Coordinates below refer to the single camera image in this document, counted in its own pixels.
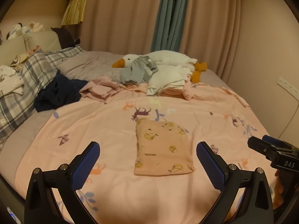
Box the dark brown cushion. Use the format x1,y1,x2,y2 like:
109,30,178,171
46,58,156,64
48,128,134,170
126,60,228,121
51,26,81,49

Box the black white plush toy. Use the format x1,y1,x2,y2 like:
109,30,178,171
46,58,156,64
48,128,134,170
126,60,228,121
7,23,23,40

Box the pink printed bed blanket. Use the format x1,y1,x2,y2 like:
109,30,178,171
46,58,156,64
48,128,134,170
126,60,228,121
14,84,275,223

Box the peach folded garment stack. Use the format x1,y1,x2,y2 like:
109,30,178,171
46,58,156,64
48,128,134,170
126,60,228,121
160,88,185,99

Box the person right hand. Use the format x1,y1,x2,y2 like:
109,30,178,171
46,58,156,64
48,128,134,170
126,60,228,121
272,170,284,209

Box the white folded garment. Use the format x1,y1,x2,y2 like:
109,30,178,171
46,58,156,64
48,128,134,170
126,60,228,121
147,65,192,96

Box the white clothes pile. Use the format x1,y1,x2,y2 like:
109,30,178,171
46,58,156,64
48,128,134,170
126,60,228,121
0,65,24,98

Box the white wall socket strip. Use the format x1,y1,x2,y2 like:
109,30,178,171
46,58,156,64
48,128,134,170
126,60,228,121
277,77,299,101

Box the grey small garment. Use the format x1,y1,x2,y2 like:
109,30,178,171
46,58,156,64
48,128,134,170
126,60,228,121
120,55,158,85

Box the pink beige curtain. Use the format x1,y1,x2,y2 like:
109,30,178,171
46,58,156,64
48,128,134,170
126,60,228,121
80,0,241,81

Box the peach cartoon print baby garment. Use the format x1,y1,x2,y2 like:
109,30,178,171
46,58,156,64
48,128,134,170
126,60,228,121
134,118,195,176

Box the pink crumpled garment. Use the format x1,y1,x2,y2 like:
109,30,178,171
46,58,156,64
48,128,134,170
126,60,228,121
80,76,128,104

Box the plaid grey pillow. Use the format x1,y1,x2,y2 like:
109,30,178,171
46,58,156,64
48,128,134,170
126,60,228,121
1,45,84,146

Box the teal blue curtain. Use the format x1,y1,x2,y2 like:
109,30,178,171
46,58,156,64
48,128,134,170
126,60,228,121
151,0,187,52

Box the cream plush toy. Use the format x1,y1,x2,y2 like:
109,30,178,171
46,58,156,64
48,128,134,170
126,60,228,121
22,22,45,34

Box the dark navy garment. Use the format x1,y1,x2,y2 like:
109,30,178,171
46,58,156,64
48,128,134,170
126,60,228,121
34,70,88,112

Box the raccoon print pillow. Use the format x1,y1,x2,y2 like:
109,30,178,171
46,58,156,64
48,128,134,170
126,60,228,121
10,53,30,72

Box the white goose plush toy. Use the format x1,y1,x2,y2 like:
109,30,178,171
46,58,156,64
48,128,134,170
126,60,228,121
112,50,207,83

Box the yellow fringed hanging cloth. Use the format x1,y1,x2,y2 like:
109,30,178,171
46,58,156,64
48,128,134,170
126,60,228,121
61,0,87,26

